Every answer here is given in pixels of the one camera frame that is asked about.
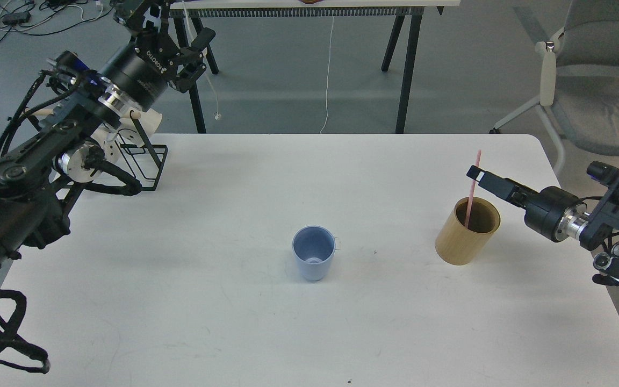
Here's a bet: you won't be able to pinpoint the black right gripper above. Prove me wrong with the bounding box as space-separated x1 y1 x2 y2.
466 165 584 242

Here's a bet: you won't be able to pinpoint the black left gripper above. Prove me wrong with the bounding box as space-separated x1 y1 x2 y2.
99 1 215 111

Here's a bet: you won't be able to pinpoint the pink chopstick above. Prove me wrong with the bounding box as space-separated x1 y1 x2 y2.
464 149 482 230

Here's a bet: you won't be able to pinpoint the blue plastic cup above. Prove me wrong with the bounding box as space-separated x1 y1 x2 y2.
291 226 336 282

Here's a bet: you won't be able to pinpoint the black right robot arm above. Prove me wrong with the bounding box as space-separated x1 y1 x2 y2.
467 161 619 286

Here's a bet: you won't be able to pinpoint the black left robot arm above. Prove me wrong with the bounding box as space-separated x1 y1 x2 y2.
0 1 215 373

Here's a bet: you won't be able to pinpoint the bamboo cylindrical holder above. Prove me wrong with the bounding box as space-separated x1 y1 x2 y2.
435 197 501 266

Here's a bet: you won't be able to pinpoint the white plate in rack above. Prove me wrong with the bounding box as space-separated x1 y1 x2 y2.
91 109 163 163

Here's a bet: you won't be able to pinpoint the grey office chair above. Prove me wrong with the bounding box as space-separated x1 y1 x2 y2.
491 1 619 173

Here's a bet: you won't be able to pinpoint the background trestle table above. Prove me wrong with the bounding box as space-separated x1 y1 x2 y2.
167 0 462 134

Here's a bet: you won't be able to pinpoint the wooden rack handle rod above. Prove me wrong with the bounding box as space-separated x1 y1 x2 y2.
24 108 142 119

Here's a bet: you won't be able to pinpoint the black floor cables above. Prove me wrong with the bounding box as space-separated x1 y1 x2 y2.
0 0 122 73

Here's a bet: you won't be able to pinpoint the white hanging cable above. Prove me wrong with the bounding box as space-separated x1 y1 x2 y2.
319 16 337 134

